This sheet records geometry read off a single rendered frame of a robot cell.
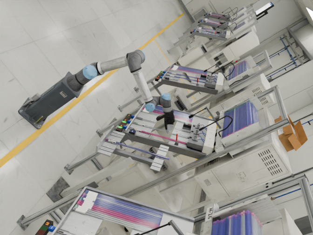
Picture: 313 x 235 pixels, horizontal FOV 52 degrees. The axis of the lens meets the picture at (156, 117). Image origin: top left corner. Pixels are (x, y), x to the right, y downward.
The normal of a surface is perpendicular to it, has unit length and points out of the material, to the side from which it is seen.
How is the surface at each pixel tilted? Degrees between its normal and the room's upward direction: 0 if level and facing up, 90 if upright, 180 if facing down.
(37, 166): 0
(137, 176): 90
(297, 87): 90
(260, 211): 90
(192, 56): 90
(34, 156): 0
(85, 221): 44
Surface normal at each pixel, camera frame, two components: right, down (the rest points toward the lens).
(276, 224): -0.57, -0.79
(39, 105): -0.09, 0.59
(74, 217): 0.16, -0.87
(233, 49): -0.23, 0.41
